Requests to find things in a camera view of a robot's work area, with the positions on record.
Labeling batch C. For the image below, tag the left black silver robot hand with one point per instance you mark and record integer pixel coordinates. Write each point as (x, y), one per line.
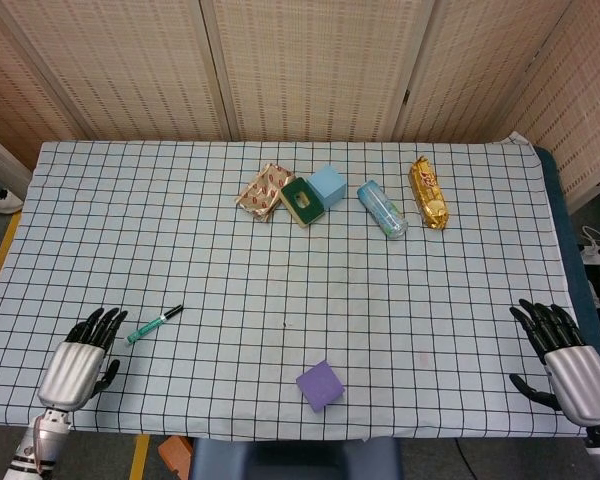
(72, 372)

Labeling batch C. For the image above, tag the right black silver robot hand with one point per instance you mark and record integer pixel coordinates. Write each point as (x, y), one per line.
(585, 385)

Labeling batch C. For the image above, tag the green marker with black cap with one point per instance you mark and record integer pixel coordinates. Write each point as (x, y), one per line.
(155, 324)

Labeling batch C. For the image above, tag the purple foam cube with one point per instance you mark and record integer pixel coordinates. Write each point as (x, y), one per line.
(320, 382)

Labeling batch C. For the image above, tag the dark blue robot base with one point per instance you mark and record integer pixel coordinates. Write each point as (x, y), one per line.
(295, 460)

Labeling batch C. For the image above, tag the orange block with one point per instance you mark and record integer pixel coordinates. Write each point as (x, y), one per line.
(175, 452)

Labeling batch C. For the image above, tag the dark blue table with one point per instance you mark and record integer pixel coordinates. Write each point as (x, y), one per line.
(565, 215)

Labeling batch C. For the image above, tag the white sneaker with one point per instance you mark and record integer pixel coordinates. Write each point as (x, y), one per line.
(2, 202)

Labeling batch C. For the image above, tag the gold snack packet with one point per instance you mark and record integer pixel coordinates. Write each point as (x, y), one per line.
(430, 195)

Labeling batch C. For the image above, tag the foil wrapper with red print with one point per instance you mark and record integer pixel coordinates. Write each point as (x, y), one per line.
(260, 195)

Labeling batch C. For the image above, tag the blue checkered tablecloth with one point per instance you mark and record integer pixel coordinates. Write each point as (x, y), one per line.
(330, 300)

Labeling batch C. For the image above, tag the light blue tube packet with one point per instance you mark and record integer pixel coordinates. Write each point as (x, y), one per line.
(380, 207)

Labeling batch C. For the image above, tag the green box with oval hole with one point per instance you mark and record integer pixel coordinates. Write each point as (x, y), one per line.
(311, 213)

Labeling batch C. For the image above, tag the light blue foam cube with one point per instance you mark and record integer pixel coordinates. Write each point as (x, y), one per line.
(330, 185)

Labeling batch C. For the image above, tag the beige folding screen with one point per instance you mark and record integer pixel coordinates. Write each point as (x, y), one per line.
(305, 65)

